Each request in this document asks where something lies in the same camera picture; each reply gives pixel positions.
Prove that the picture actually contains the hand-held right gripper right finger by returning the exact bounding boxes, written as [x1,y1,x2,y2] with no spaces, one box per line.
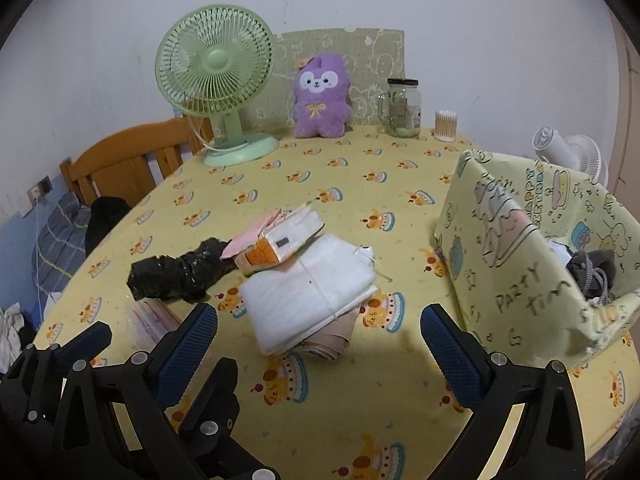
[420,304,586,480]

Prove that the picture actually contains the yellow patterned fabric storage box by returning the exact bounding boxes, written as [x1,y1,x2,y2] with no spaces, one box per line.
[432,149,640,368]

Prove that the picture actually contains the white fan cable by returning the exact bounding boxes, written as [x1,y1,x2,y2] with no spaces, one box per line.
[187,115,251,155]

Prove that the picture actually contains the orange and white packet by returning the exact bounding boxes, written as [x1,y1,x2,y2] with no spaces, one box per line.
[235,204,326,277]

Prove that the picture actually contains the beige cloth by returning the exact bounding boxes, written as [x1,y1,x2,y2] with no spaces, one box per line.
[299,307,362,362]

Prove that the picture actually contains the white cloth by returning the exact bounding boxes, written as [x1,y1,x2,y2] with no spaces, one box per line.
[545,237,576,267]

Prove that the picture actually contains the black jacket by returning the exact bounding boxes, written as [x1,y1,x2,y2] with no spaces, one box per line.
[85,196,133,257]

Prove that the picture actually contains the blue plaid bedding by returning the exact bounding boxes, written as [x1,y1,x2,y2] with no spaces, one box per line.
[31,192,93,306]

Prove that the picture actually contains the white standing fan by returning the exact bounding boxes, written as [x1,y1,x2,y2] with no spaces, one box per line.
[531,126,610,188]

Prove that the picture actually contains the purple plush toy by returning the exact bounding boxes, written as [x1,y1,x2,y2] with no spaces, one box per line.
[291,54,353,139]

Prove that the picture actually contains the grey cloth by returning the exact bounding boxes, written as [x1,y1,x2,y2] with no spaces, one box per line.
[567,249,617,307]

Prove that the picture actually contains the wall outlet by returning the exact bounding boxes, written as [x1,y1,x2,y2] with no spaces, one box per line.
[26,175,54,207]

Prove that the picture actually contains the white towel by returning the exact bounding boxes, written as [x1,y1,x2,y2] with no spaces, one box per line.
[240,232,378,357]

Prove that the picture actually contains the black plastic bag roll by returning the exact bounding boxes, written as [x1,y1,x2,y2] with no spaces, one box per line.
[127,237,236,304]

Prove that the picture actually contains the pink printed pack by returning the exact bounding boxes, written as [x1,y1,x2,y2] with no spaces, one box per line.
[220,207,286,261]

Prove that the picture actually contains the green desk fan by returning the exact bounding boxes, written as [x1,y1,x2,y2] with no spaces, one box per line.
[154,4,280,168]

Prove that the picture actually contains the white crumpled clothes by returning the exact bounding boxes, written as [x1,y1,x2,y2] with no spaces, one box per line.
[0,305,38,377]

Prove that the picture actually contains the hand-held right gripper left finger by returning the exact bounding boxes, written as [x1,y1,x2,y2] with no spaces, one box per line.
[52,304,219,480]

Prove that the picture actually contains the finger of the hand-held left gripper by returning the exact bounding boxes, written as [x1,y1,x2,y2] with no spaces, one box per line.
[180,358,278,480]
[0,321,112,423]

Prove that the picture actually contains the glass jar with black lid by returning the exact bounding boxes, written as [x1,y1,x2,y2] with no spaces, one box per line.
[376,78,422,138]

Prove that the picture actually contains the wooden chair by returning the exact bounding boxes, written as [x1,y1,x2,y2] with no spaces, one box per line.
[60,117,216,208]

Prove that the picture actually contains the cotton swab container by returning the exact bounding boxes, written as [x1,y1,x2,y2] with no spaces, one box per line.
[433,109,458,142]

